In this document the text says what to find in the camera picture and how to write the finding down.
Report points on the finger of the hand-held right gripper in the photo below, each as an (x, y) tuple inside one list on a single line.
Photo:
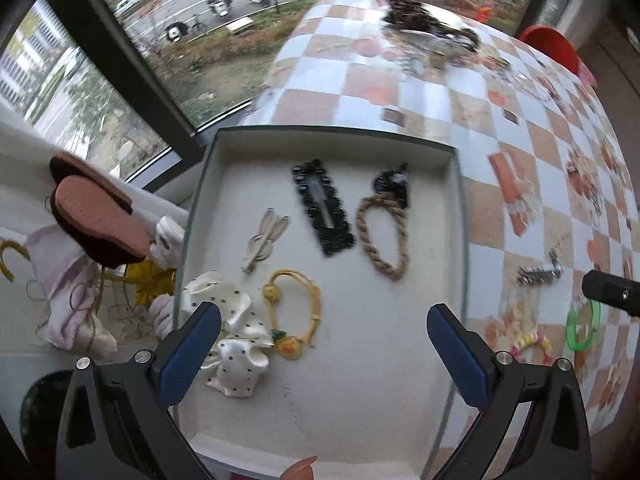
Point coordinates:
[(612, 292)]

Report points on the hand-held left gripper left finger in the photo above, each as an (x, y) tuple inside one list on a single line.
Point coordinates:
[(190, 355)]

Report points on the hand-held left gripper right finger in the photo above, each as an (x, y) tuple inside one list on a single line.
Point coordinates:
[(460, 355)]

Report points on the white polka dot scrunchie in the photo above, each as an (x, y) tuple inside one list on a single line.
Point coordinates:
[(235, 355)]

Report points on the silver hair clip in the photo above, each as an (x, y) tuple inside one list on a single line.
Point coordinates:
[(537, 274)]

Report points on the grey shallow box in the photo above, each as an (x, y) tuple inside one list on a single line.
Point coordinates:
[(350, 360)]

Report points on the beige bow hair clip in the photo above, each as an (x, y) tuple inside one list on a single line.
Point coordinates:
[(260, 245)]

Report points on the black beaded hair clip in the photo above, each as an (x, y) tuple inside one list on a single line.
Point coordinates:
[(335, 245)]

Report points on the black claw clip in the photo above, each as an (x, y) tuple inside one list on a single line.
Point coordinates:
[(392, 182)]

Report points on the person's left hand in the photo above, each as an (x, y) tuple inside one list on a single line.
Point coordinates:
[(300, 470)]

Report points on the white soft cloth piece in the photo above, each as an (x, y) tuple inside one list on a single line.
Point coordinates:
[(162, 315), (167, 240)]

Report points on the yellow artificial flower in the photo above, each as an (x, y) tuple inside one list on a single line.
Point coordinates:
[(150, 280)]

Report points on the white and pink cloth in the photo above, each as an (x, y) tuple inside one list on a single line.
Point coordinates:
[(65, 305)]

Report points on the brown slipper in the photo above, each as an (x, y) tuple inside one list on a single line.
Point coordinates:
[(85, 170), (100, 215)]

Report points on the yellow hook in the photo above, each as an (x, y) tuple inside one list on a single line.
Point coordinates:
[(7, 270)]

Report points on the pink plastic basin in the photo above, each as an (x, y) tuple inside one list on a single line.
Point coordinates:
[(588, 75)]

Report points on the checkered tablecloth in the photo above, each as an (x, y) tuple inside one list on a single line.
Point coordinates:
[(440, 105)]

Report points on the red plastic chair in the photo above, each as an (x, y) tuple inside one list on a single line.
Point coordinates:
[(550, 42)]

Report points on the leopard print scrunchie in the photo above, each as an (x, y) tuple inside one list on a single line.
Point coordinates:
[(407, 10)]

